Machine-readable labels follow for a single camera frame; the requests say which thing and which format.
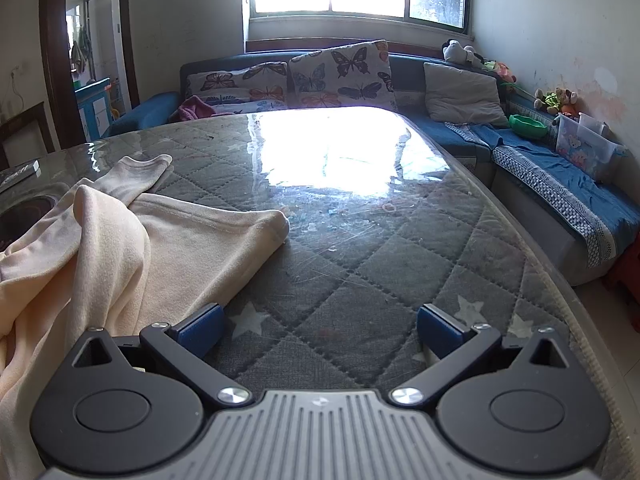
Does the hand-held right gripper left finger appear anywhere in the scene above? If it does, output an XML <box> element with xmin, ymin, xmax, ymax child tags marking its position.
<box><xmin>70</xmin><ymin>302</ymin><xmax>253</xmax><ymax>406</ymax></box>

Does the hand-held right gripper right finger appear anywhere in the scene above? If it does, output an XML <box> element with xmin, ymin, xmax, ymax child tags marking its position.
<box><xmin>390</xmin><ymin>302</ymin><xmax>571</xmax><ymax>406</ymax></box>

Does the cream shirt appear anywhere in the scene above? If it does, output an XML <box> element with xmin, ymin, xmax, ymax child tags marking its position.
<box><xmin>0</xmin><ymin>155</ymin><xmax>291</xmax><ymax>480</ymax></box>

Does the blue sofa cover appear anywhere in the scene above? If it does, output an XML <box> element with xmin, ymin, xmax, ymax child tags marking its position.
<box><xmin>445</xmin><ymin>120</ymin><xmax>640</xmax><ymax>268</ymax></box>

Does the round black cooktop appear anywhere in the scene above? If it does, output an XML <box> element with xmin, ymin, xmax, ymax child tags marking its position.
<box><xmin>0</xmin><ymin>182</ymin><xmax>71</xmax><ymax>253</ymax></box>

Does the green bowl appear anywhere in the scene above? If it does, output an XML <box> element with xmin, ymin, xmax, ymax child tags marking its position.
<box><xmin>509</xmin><ymin>114</ymin><xmax>549</xmax><ymax>138</ymax></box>

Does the pink cloth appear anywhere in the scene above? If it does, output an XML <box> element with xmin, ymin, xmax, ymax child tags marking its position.
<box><xmin>170</xmin><ymin>95</ymin><xmax>233</xmax><ymax>123</ymax></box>

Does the clear plastic storage box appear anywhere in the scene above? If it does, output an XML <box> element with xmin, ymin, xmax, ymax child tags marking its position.
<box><xmin>555</xmin><ymin>112</ymin><xmax>628</xmax><ymax>183</ymax></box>

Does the grey cushion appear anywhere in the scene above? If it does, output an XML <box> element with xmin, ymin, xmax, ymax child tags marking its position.
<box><xmin>423</xmin><ymin>62</ymin><xmax>510</xmax><ymax>128</ymax></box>

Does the grey remote control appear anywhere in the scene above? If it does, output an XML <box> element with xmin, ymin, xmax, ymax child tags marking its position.
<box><xmin>0</xmin><ymin>159</ymin><xmax>41</xmax><ymax>191</ymax></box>

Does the blue cabinet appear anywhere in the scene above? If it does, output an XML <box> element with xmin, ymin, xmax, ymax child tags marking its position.
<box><xmin>75</xmin><ymin>77</ymin><xmax>113</xmax><ymax>141</ymax></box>

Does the long butterfly print cushion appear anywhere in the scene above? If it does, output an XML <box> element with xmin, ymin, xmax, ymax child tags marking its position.
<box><xmin>186</xmin><ymin>61</ymin><xmax>290</xmax><ymax>116</ymax></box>

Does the blue sofa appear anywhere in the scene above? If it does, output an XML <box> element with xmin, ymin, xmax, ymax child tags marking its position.
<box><xmin>107</xmin><ymin>50</ymin><xmax>640</xmax><ymax>286</ymax></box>

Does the brown plush bear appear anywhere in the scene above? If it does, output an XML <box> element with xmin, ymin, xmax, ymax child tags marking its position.
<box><xmin>557</xmin><ymin>88</ymin><xmax>581</xmax><ymax>116</ymax></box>

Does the colourful plush toy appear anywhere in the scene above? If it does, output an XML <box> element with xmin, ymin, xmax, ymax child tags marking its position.
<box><xmin>482</xmin><ymin>60</ymin><xmax>518</xmax><ymax>83</ymax></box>

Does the large butterfly print cushion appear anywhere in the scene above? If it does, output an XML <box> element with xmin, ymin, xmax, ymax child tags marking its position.
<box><xmin>289</xmin><ymin>40</ymin><xmax>398</xmax><ymax>111</ymax></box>

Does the black white plush toy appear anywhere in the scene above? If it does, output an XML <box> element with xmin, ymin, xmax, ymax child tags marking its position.
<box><xmin>442</xmin><ymin>40</ymin><xmax>486</xmax><ymax>67</ymax></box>

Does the hanging cloth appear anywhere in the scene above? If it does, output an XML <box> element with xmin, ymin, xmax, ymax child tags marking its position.
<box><xmin>69</xmin><ymin>27</ymin><xmax>93</xmax><ymax>75</ymax></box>

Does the dark wooden door frame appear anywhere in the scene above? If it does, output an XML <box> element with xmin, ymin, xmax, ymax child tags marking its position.
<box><xmin>39</xmin><ymin>0</ymin><xmax>142</xmax><ymax>148</ymax></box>

